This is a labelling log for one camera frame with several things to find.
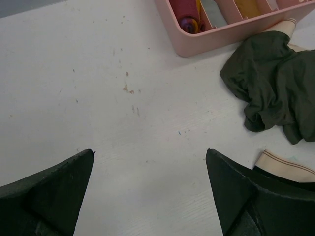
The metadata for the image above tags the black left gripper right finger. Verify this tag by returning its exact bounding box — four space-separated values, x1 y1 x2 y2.
206 149 315 236

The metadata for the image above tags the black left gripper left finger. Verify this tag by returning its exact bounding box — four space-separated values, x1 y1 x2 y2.
0 149 94 236

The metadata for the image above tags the black underwear beige waistband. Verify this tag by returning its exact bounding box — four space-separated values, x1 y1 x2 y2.
253 150 315 192

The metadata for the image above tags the olive green underwear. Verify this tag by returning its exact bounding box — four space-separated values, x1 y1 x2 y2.
220 31 315 145

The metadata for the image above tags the grey rolled underwear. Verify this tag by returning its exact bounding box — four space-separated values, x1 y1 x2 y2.
201 0 227 28

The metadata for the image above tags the mustard brown rolled underwear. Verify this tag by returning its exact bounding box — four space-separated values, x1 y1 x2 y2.
234 0 261 18

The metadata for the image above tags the maroon rolled underwear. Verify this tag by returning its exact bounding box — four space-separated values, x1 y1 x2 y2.
169 0 205 34

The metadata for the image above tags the pink divided storage box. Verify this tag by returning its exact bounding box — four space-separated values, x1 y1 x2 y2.
155 0 315 57

